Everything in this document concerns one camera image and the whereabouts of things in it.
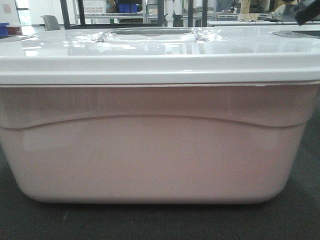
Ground white plastic storage bin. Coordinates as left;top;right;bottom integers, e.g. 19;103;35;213
0;83;320;204

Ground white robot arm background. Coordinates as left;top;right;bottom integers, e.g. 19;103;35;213
163;0;320;26

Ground white background table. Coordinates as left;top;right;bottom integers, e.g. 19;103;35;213
206;19;320;28

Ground blue bins on background shelf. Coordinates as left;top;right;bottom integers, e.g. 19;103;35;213
117;3;138;14

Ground black metal frame background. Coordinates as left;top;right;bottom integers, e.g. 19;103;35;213
60;0;209;30

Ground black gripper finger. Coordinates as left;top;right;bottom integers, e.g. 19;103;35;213
295;0;320;26

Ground white bin lid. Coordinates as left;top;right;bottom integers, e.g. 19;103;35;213
0;25;320;88

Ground small blue bin far left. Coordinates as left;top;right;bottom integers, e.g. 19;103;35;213
0;22;10;37

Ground seated person background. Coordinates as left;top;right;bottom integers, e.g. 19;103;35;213
264;0;298;21

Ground grey office chair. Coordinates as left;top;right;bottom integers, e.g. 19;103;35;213
41;15;61;31

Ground red box far left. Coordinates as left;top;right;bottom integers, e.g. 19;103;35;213
6;25;23;35

